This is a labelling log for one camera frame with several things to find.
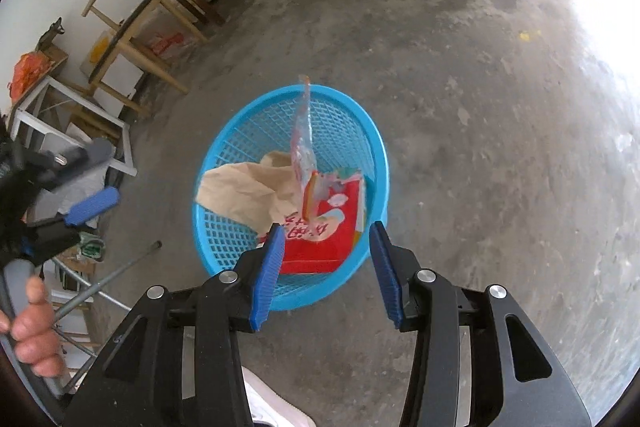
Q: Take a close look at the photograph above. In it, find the beige paper bag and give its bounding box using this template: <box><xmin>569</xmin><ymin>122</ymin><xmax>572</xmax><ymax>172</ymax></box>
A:
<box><xmin>197</xmin><ymin>151</ymin><xmax>301</xmax><ymax>233</ymax></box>

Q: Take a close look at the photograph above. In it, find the yellow bag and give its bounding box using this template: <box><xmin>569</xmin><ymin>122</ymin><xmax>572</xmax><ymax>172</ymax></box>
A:
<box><xmin>82</xmin><ymin>29</ymin><xmax>118</xmax><ymax>80</ymax></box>

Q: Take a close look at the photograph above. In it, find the clear pink printed wrapper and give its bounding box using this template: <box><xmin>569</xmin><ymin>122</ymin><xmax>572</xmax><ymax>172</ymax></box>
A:
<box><xmin>290</xmin><ymin>74</ymin><xmax>346</xmax><ymax>228</ymax></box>

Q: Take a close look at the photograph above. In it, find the white red printed plastic bag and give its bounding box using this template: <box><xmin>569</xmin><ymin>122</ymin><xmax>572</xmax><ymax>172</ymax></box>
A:
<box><xmin>145</xmin><ymin>29</ymin><xmax>188</xmax><ymax>58</ymax></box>

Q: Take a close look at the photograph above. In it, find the person's white shoe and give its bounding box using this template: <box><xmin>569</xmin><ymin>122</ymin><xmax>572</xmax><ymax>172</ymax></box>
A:
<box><xmin>242</xmin><ymin>367</ymin><xmax>316</xmax><ymax>427</ymax></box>

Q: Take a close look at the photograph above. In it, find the blue plastic wastebasket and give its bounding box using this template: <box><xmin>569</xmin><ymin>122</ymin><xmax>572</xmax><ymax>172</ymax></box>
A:
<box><xmin>192</xmin><ymin>84</ymin><xmax>390</xmax><ymax>312</ymax></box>

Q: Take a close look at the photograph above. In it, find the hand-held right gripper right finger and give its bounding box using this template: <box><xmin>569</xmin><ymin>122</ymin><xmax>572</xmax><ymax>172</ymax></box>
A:
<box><xmin>368</xmin><ymin>220</ymin><xmax>593</xmax><ymax>427</ymax></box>

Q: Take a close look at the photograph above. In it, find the white side table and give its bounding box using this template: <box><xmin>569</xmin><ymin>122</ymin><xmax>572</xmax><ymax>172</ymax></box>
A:
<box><xmin>10</xmin><ymin>74</ymin><xmax>138</xmax><ymax>178</ymax></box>

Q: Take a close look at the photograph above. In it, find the person's left hand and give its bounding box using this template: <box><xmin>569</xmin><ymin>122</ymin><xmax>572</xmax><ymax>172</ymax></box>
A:
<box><xmin>0</xmin><ymin>278</ymin><xmax>67</xmax><ymax>379</ymax></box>

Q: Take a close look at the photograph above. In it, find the grey metal table leg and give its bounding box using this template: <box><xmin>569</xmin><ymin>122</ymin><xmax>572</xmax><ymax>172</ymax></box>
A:
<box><xmin>50</xmin><ymin>241</ymin><xmax>163</xmax><ymax>323</ymax></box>

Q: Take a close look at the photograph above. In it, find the pale wooden chair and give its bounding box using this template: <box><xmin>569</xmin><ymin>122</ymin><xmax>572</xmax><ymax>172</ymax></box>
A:
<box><xmin>82</xmin><ymin>0</ymin><xmax>211</xmax><ymax>118</ymax></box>

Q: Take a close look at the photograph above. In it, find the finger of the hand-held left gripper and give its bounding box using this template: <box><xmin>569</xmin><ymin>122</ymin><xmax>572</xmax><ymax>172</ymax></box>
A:
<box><xmin>29</xmin><ymin>186</ymin><xmax>122</xmax><ymax>261</ymax></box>
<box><xmin>29</xmin><ymin>139</ymin><xmax>115</xmax><ymax>191</ymax></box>

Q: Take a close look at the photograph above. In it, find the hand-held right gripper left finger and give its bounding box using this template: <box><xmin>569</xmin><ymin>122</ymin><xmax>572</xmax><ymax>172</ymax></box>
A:
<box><xmin>62</xmin><ymin>222</ymin><xmax>286</xmax><ymax>427</ymax></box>

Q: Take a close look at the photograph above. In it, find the green white packet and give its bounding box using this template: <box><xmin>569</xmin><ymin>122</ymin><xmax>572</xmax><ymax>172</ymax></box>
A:
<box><xmin>80</xmin><ymin>232</ymin><xmax>106</xmax><ymax>263</ymax></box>

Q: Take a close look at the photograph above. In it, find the red snack bag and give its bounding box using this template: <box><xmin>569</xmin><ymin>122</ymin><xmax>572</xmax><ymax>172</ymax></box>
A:
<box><xmin>257</xmin><ymin>174</ymin><xmax>368</xmax><ymax>275</ymax></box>

